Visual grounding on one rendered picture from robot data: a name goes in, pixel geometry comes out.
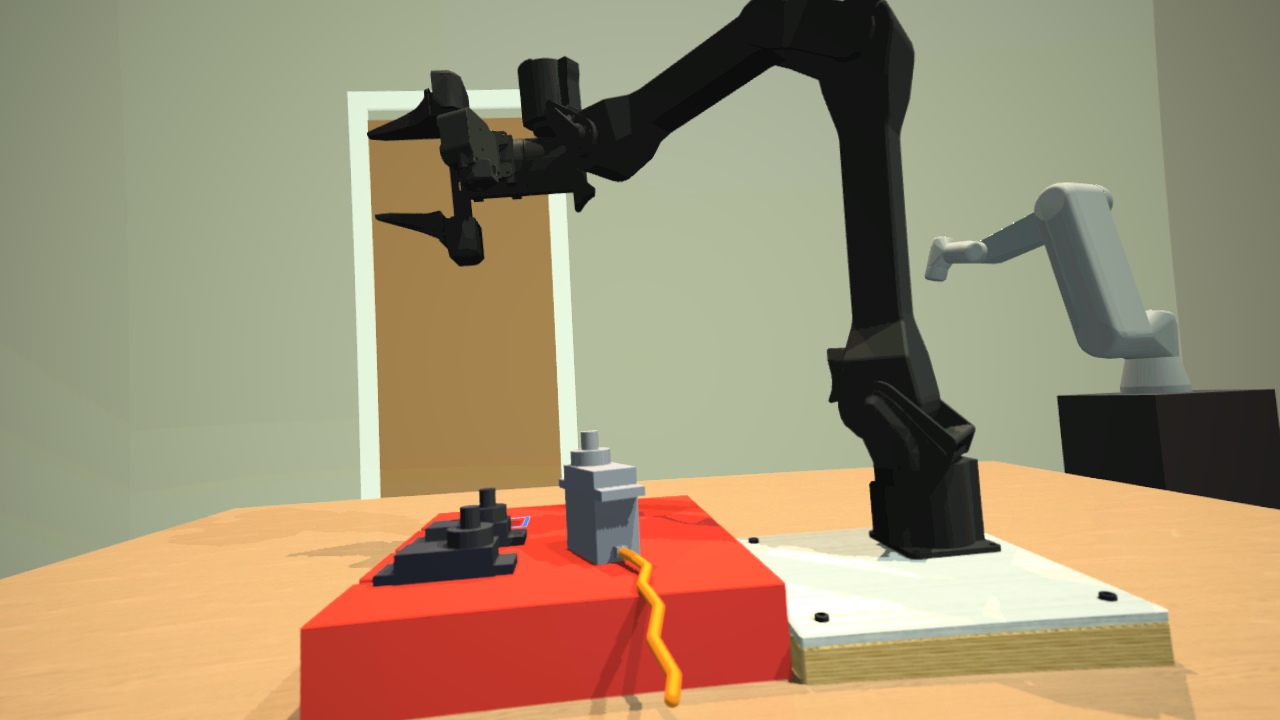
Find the red flat platform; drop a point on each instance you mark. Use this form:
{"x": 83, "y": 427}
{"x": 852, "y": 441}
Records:
{"x": 487, "y": 609}

